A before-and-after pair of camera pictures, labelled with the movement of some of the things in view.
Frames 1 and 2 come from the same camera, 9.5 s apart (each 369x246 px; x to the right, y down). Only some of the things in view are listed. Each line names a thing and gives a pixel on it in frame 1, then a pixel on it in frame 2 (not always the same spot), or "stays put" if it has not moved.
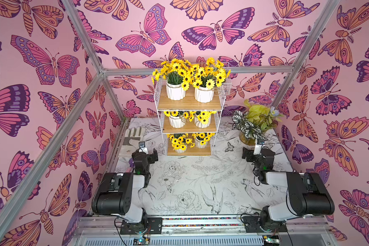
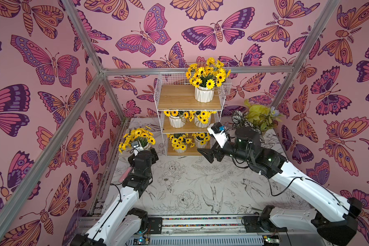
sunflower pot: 206,78 stays put
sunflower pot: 177,73 -> 144,135
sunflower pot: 179,142 stays put
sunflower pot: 177,119 stays put
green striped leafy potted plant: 255,123 stays put
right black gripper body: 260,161 -> 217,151
